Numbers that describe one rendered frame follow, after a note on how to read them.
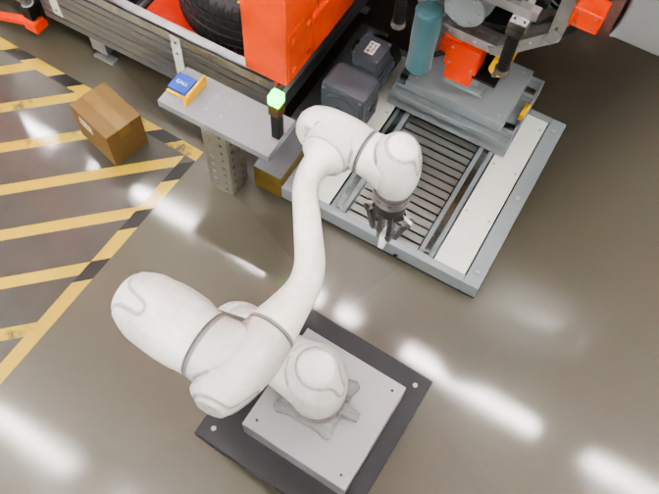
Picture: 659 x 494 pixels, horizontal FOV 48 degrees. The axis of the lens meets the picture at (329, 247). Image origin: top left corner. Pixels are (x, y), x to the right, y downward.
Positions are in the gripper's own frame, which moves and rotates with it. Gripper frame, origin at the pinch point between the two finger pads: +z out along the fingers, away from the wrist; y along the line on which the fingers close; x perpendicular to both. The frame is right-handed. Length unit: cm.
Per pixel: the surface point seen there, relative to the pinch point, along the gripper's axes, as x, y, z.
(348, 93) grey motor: 61, -43, 36
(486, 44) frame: 87, -7, 16
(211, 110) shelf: 28, -76, 31
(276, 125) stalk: 29, -51, 23
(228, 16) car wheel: 64, -93, 29
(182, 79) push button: 32, -89, 28
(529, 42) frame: 87, 5, 9
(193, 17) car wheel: 65, -110, 40
